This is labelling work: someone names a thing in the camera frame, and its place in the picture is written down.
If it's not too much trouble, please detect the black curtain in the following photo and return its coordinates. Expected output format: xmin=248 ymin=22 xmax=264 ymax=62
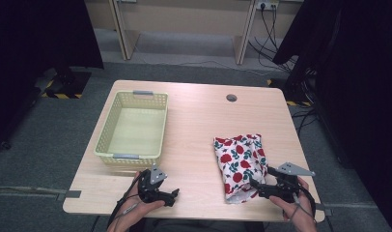
xmin=0 ymin=0 xmax=105 ymax=154
xmin=271 ymin=0 xmax=392 ymax=232

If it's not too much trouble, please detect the bundle of black cables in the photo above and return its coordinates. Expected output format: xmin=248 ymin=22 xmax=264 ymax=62
xmin=247 ymin=3 xmax=319 ymax=138

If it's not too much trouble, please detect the grey floor cable cover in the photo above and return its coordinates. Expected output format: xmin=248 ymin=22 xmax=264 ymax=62
xmin=0 ymin=185 xmax=68 ymax=198

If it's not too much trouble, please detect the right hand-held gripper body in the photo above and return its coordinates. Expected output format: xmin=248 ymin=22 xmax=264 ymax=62
xmin=264 ymin=161 xmax=316 ymax=204

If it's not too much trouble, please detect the left hand-held gripper black cable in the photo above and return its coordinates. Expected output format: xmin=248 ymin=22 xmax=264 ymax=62
xmin=106 ymin=175 xmax=144 ymax=228

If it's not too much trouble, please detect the right hand-held gripper black cable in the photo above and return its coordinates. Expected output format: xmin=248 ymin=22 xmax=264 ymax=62
xmin=282 ymin=185 xmax=318 ymax=223

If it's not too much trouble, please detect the pale yellow plastic basket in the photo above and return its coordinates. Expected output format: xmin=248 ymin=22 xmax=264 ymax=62
xmin=94 ymin=90 xmax=170 ymax=168

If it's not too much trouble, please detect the person's left hand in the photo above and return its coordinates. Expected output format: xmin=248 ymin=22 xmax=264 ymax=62
xmin=121 ymin=171 xmax=166 ymax=221

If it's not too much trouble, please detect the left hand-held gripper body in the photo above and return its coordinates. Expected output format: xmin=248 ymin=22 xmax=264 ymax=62
xmin=137 ymin=163 xmax=169 ymax=205

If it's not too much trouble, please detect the person's right hand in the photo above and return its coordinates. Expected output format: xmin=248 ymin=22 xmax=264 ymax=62
xmin=268 ymin=176 xmax=312 ymax=222

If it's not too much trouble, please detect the grey floor tape piece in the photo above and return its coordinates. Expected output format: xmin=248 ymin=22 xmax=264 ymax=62
xmin=314 ymin=202 xmax=333 ymax=218
xmin=56 ymin=189 xmax=83 ymax=203

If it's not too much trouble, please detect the thin white floor cable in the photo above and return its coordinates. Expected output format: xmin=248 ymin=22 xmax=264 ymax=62
xmin=142 ymin=58 xmax=269 ymax=77

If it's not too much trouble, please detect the beige wooden desk frame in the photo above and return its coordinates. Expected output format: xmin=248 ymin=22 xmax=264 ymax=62
xmin=107 ymin=0 xmax=259 ymax=66

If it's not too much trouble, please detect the hand-held gripper black cable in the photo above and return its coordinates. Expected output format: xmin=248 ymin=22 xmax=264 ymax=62
xmin=282 ymin=185 xmax=318 ymax=223
xmin=106 ymin=175 xmax=144 ymax=228

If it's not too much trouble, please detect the white wall socket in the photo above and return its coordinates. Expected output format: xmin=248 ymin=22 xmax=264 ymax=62
xmin=255 ymin=0 xmax=280 ymax=11

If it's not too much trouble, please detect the white shirt with red roses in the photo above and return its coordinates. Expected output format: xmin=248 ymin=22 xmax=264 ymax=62
xmin=212 ymin=132 xmax=269 ymax=205

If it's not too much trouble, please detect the yellow black hazard tape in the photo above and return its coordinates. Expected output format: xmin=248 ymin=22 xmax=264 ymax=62
xmin=286 ymin=100 xmax=313 ymax=107

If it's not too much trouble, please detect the black stand base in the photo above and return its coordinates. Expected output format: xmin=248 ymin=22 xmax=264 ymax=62
xmin=34 ymin=66 xmax=93 ymax=101

